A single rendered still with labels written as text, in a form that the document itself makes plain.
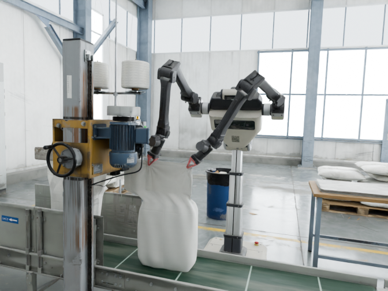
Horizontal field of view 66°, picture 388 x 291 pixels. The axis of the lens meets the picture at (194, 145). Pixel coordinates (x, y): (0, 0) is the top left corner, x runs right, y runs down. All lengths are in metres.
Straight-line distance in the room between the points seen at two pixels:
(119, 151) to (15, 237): 1.15
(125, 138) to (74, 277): 0.83
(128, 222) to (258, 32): 8.51
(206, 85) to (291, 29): 3.11
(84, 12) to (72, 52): 6.54
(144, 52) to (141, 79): 9.13
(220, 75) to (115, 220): 8.07
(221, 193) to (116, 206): 1.87
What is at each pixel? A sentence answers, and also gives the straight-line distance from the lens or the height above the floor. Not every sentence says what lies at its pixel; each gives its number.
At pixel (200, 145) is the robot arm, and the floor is 1.20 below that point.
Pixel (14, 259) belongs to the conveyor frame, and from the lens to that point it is 2.57.
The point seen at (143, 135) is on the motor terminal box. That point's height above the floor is 1.26.
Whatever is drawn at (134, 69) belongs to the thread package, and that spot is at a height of 1.63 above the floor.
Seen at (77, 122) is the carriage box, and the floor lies 1.32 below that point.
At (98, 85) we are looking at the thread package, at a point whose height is 1.54.
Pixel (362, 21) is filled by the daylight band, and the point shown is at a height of 4.27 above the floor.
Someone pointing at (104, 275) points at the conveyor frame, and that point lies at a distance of 2.13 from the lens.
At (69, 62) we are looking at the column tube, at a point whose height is 1.64.
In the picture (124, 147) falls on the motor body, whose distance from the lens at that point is 1.65.
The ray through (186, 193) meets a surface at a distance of 1.94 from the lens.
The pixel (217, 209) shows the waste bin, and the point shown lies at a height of 0.15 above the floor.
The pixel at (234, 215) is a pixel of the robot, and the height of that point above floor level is 0.60.
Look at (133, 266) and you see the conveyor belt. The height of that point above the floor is 0.38.
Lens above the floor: 1.36
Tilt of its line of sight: 5 degrees down
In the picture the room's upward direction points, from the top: 2 degrees clockwise
